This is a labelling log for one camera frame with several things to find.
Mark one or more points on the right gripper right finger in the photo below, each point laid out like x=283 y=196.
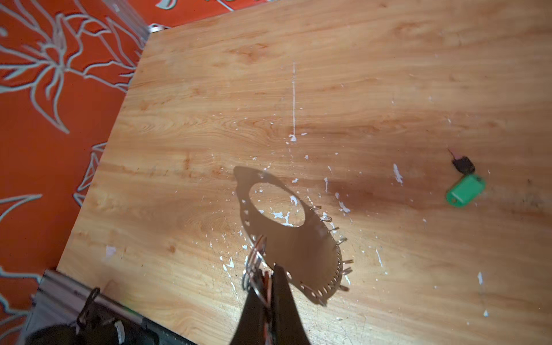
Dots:
x=286 y=326

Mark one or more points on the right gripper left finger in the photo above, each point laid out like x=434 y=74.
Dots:
x=250 y=326

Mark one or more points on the red key tag with key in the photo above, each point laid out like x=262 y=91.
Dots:
x=268 y=314

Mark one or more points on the green key tag with key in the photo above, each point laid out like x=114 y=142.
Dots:
x=470 y=185

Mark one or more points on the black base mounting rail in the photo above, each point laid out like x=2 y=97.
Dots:
x=67 y=312

